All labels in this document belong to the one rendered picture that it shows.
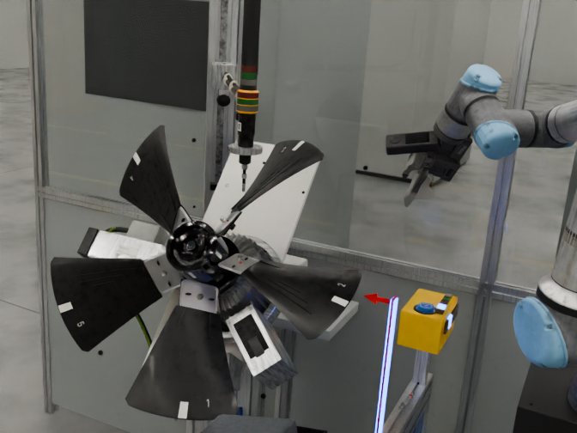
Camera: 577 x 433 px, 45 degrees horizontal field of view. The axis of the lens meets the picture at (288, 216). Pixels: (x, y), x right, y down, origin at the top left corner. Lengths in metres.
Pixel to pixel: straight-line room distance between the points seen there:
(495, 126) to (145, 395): 0.86
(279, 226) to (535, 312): 0.79
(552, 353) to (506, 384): 1.03
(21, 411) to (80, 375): 0.37
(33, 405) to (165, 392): 1.89
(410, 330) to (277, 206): 0.47
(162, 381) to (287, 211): 0.58
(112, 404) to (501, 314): 1.61
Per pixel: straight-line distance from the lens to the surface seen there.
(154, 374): 1.45
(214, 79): 1.99
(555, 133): 1.42
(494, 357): 2.17
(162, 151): 1.66
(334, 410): 2.42
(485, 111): 1.40
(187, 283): 1.51
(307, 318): 1.37
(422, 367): 1.75
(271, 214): 1.79
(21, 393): 3.39
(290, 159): 1.56
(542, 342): 1.19
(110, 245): 1.81
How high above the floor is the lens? 1.72
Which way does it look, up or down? 17 degrees down
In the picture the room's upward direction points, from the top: 4 degrees clockwise
